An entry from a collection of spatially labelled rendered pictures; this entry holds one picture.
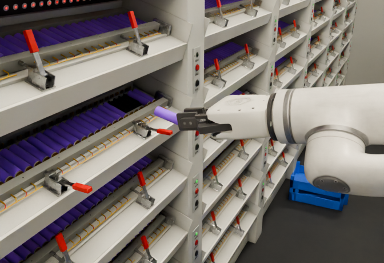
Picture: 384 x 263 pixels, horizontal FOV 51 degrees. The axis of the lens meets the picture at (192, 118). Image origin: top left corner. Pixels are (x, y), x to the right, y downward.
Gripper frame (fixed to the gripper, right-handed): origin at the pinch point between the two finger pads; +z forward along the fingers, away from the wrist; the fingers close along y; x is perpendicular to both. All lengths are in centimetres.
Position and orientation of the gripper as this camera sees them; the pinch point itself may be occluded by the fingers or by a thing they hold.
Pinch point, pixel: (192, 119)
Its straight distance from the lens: 69.8
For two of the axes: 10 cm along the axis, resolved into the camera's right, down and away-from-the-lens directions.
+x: 1.8, 9.4, 2.7
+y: -4.7, 3.3, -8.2
